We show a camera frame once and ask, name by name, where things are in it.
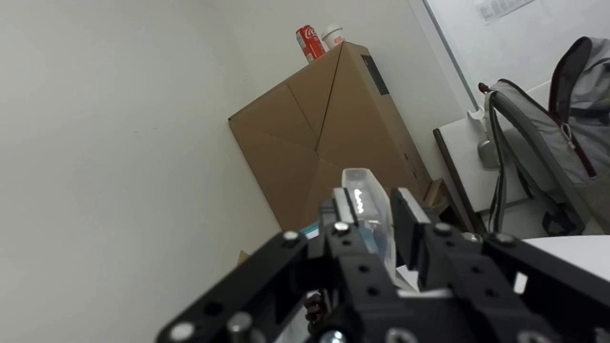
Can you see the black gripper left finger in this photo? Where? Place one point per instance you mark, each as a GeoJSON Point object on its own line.
{"type": "Point", "coordinates": [343, 278]}

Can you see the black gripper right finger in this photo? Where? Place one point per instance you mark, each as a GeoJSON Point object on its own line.
{"type": "Point", "coordinates": [482, 285]}

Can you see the clear plastic jar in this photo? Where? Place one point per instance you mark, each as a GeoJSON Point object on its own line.
{"type": "Point", "coordinates": [373, 209]}

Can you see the blue picture box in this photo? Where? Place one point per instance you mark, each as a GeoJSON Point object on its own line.
{"type": "Point", "coordinates": [310, 230]}

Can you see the white board panel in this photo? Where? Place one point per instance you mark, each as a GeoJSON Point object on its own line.
{"type": "Point", "coordinates": [463, 164]}

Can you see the large cardboard box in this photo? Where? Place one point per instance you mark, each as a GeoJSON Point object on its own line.
{"type": "Point", "coordinates": [316, 125]}

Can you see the grey backpack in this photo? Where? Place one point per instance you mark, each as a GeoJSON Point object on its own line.
{"type": "Point", "coordinates": [539, 139]}

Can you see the red soda can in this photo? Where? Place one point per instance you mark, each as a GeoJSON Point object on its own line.
{"type": "Point", "coordinates": [308, 42]}

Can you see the white cup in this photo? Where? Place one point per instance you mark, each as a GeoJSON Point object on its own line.
{"type": "Point", "coordinates": [331, 36]}

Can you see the white paper notice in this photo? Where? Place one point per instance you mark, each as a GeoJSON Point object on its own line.
{"type": "Point", "coordinates": [501, 7]}

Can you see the wall whiteboard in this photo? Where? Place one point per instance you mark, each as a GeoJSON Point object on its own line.
{"type": "Point", "coordinates": [507, 43]}

